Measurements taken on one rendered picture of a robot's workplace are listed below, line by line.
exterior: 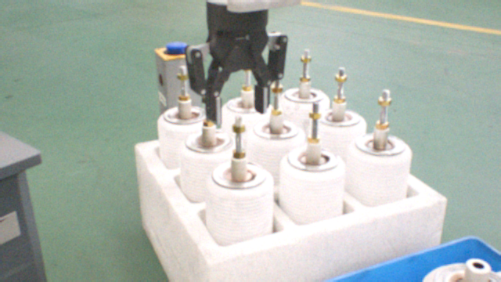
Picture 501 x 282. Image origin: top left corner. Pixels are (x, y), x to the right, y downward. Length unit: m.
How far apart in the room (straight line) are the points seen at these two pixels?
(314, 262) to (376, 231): 0.11
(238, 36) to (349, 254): 0.36
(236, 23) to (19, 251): 0.42
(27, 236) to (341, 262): 0.44
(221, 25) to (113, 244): 0.56
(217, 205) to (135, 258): 0.34
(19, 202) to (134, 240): 0.35
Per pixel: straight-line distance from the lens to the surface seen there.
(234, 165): 0.76
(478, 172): 1.41
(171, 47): 1.10
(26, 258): 0.84
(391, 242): 0.88
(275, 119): 0.89
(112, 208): 1.21
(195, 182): 0.86
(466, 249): 0.95
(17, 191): 0.80
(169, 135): 0.95
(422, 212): 0.89
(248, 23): 0.66
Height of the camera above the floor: 0.63
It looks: 25 degrees down
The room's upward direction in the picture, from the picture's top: straight up
